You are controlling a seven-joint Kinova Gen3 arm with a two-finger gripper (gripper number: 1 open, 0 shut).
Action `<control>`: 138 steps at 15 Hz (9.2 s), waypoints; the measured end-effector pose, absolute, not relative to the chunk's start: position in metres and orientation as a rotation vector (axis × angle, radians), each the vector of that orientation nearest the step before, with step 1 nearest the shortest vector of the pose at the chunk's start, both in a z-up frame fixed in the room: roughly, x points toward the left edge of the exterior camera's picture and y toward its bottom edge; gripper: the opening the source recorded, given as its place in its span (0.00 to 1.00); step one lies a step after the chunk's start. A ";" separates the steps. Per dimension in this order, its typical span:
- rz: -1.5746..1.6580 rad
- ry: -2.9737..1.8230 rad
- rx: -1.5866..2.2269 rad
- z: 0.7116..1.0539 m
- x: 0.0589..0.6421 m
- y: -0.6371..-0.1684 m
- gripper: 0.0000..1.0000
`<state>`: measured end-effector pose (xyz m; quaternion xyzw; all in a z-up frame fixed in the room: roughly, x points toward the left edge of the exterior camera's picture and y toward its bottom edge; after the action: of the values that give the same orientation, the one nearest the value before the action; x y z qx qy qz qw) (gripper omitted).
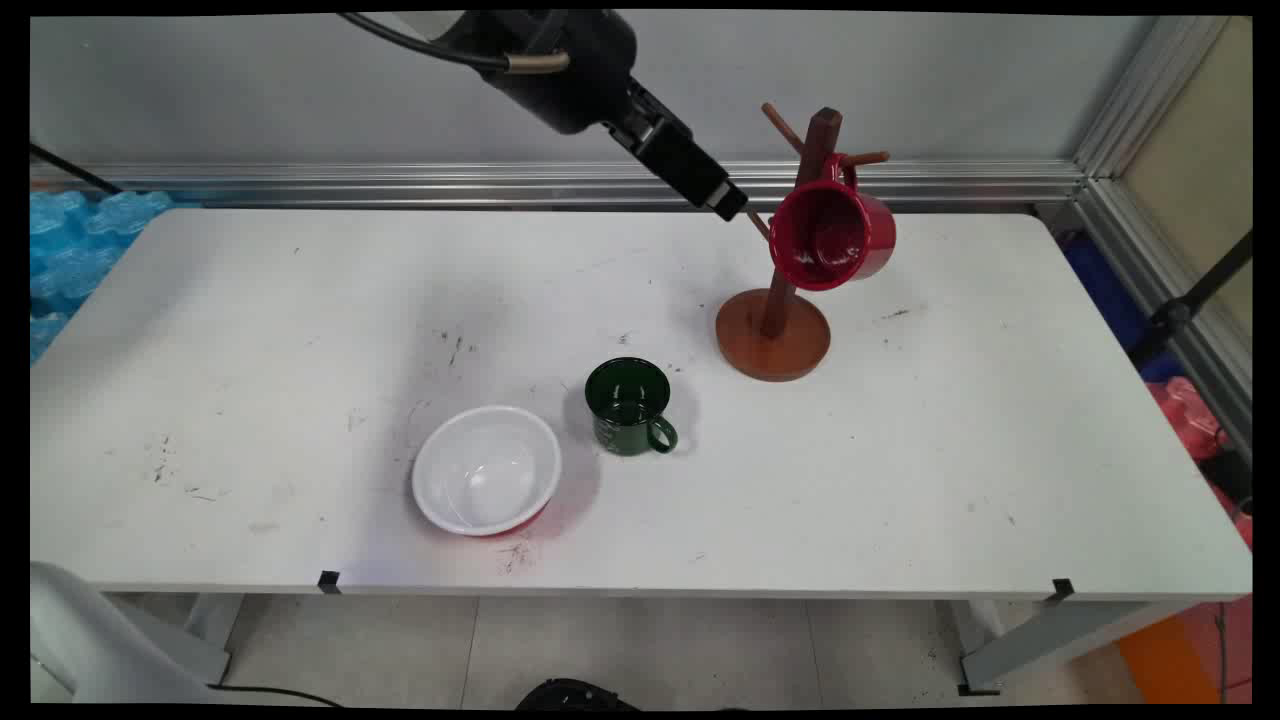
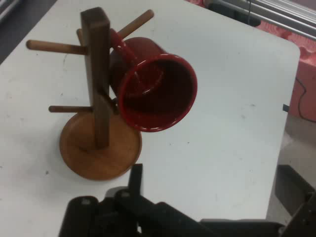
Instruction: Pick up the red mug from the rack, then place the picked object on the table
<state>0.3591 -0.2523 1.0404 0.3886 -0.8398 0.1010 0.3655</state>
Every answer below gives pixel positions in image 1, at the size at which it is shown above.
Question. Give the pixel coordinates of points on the white rounded machine base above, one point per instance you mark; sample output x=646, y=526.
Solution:
x=80, y=640

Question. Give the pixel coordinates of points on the long aluminium frame rail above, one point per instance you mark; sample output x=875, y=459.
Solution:
x=400, y=185

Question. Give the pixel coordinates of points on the blue plastic item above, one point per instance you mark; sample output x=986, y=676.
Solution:
x=1100, y=290

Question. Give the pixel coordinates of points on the black tape marker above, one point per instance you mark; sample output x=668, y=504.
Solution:
x=328, y=580
x=1063, y=589

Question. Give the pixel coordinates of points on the black tripod stand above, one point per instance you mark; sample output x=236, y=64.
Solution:
x=1175, y=315

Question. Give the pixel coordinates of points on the grey table leg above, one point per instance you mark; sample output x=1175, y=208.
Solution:
x=215, y=620
x=1060, y=635

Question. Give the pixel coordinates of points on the red ceramic mug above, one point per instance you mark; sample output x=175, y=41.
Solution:
x=862, y=235

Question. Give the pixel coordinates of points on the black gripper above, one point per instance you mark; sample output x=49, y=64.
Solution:
x=560, y=70

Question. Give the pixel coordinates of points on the dark green mug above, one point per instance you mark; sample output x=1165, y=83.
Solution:
x=620, y=440

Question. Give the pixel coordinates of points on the black round floor object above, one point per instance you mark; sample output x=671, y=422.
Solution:
x=575, y=695

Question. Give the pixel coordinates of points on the orange floor item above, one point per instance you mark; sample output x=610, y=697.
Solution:
x=1160, y=660

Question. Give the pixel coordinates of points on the aluminium frame post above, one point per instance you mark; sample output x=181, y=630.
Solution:
x=1150, y=90

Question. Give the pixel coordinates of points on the white bowl with red outside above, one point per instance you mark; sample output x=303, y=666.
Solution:
x=485, y=470

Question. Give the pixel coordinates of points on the blue bubble wrap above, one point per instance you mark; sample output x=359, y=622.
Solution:
x=70, y=250

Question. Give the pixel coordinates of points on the pink plastic bag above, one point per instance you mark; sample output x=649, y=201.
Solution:
x=1185, y=415

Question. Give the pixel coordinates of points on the brown wooden mug tree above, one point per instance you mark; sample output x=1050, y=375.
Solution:
x=772, y=345

